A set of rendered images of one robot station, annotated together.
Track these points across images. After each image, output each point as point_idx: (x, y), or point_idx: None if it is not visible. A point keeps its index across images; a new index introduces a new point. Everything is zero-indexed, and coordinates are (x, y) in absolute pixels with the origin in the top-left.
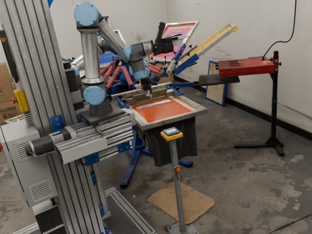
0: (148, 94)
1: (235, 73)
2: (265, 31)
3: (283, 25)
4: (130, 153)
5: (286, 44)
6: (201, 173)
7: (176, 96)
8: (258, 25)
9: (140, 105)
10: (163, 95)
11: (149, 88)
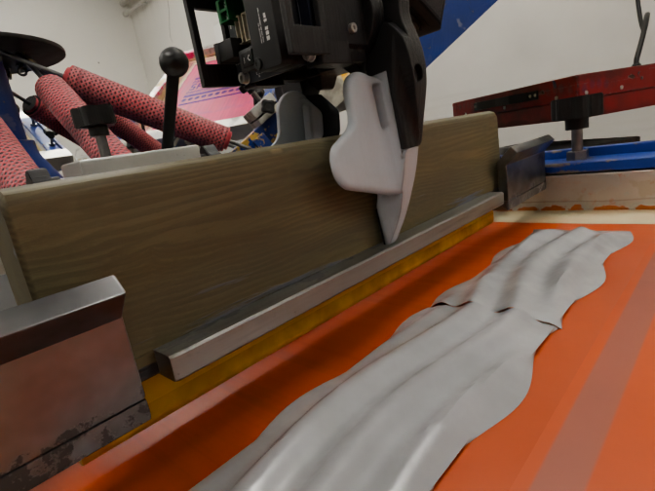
0: (365, 143)
1: (638, 94)
2: (495, 54)
3: (572, 14)
4: None
5: (591, 66)
6: None
7: (570, 201)
8: (468, 44)
9: (259, 415)
10: (478, 191)
11: (388, 33)
